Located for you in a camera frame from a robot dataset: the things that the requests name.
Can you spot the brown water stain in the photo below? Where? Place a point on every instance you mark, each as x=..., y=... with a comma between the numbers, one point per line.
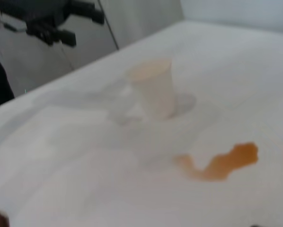
x=226, y=165

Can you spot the white paper cup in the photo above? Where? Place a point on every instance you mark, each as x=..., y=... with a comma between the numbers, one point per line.
x=155, y=94

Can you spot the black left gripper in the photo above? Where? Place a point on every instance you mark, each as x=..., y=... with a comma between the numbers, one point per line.
x=42, y=14

